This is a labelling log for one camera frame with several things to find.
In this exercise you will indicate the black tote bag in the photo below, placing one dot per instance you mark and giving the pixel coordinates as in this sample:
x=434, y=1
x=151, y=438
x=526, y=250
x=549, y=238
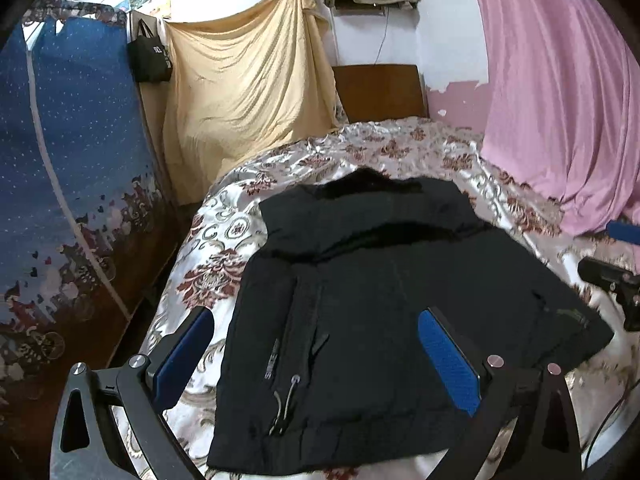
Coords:
x=149, y=57

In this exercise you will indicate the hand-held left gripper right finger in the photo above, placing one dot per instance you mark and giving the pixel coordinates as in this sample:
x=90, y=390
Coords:
x=450, y=365

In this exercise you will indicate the floral satin bedspread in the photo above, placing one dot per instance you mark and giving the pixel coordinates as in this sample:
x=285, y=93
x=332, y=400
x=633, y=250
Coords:
x=240, y=200

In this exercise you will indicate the blue fabric wardrobe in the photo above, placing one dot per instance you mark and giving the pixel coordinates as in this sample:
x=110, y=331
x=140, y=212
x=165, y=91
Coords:
x=75, y=160

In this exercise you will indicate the yellow hanging cloth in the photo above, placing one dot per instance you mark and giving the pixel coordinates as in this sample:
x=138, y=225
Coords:
x=240, y=85

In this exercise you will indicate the black jacket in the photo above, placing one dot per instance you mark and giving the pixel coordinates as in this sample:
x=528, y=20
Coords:
x=375, y=285

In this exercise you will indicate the wooden headboard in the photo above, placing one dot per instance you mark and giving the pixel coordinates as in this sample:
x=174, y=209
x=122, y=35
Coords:
x=380, y=92

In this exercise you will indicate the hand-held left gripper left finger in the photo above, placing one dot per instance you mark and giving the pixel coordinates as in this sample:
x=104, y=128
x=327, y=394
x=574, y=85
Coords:
x=182, y=355

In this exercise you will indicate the pink curtain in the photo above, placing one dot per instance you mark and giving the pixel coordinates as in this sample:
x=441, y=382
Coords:
x=555, y=85

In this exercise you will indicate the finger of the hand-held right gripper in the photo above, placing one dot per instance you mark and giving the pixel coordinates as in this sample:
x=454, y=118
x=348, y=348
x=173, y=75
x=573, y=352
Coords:
x=624, y=231
x=602, y=272

